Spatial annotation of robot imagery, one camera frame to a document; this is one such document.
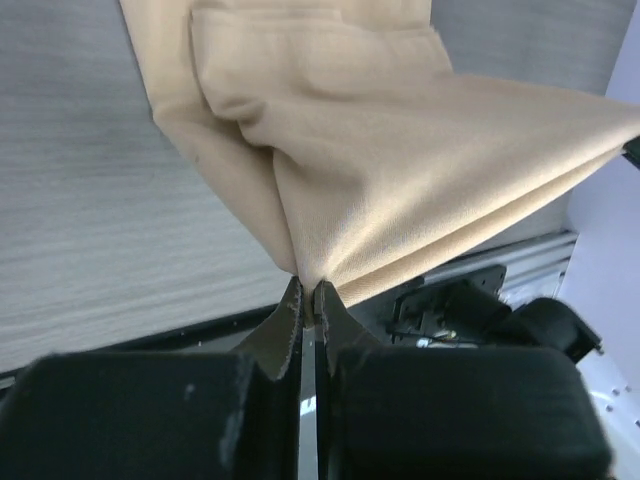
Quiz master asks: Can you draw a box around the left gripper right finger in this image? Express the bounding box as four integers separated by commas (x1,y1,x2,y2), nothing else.
312,282,613,479

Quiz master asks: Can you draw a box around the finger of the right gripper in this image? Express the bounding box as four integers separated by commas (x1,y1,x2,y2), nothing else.
622,137,640,169

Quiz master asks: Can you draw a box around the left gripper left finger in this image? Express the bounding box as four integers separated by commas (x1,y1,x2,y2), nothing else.
1,278,304,479

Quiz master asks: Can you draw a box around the beige t shirt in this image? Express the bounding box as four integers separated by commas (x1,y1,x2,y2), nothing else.
121,1,639,305

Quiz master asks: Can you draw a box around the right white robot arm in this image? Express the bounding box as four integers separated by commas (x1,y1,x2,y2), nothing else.
416,235,639,479

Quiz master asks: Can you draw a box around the aluminium frame rail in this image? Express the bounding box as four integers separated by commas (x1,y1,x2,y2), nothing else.
424,231,578,299

